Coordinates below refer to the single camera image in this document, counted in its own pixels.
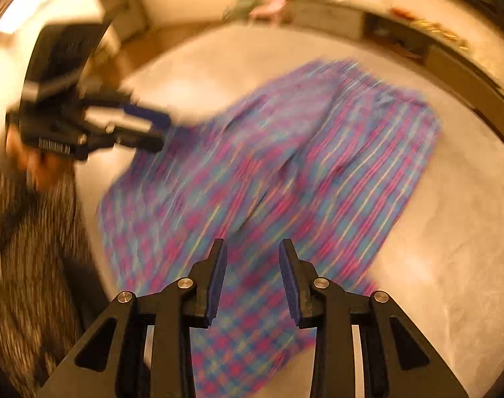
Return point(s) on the pale tall cabinet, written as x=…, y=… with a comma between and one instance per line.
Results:
x=123, y=4

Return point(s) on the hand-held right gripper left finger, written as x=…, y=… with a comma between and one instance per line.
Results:
x=216, y=284

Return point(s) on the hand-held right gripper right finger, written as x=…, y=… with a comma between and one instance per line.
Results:
x=290, y=286

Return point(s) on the blue pink plaid shirt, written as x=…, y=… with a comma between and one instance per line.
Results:
x=297, y=153

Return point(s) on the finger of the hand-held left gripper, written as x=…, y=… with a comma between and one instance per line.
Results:
x=146, y=114
x=140, y=139

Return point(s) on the golden wrapped item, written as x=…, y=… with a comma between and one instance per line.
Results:
x=457, y=41
x=432, y=27

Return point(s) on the person's left hand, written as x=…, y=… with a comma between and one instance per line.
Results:
x=42, y=170

